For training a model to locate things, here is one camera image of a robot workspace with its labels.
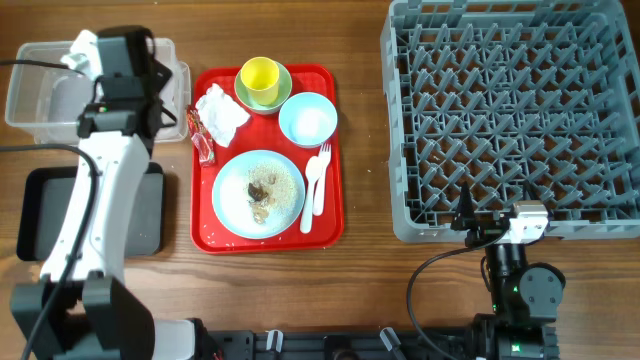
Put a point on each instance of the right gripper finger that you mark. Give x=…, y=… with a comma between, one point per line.
x=464, y=217
x=529, y=192

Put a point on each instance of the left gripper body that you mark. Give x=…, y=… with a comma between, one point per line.
x=160, y=80

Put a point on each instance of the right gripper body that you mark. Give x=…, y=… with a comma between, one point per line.
x=483, y=234

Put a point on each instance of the red snack wrapper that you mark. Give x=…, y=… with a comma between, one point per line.
x=200, y=138

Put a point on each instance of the white napkin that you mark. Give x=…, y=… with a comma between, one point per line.
x=220, y=115

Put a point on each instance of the light blue plate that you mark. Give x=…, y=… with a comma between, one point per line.
x=230, y=204

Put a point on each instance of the food scraps and rice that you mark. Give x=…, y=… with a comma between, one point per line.
x=271, y=192

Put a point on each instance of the light blue bowl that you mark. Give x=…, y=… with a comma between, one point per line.
x=308, y=119

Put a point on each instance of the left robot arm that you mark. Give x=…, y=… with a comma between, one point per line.
x=80, y=307

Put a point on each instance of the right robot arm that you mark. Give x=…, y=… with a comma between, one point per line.
x=525, y=296

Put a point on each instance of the clear plastic waste bin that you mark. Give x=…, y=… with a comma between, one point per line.
x=46, y=102

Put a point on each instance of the grey dishwasher rack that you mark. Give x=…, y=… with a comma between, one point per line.
x=495, y=93

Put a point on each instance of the yellow plastic cup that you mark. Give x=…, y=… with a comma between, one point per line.
x=261, y=76

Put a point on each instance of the black rectangular tray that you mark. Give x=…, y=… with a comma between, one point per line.
x=46, y=199

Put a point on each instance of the green small saucer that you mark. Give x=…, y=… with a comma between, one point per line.
x=284, y=91

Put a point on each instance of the white plastic fork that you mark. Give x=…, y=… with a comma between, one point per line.
x=325, y=158

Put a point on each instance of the white plastic spoon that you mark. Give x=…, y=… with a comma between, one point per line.
x=312, y=173

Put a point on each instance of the red serving tray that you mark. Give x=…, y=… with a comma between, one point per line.
x=262, y=132

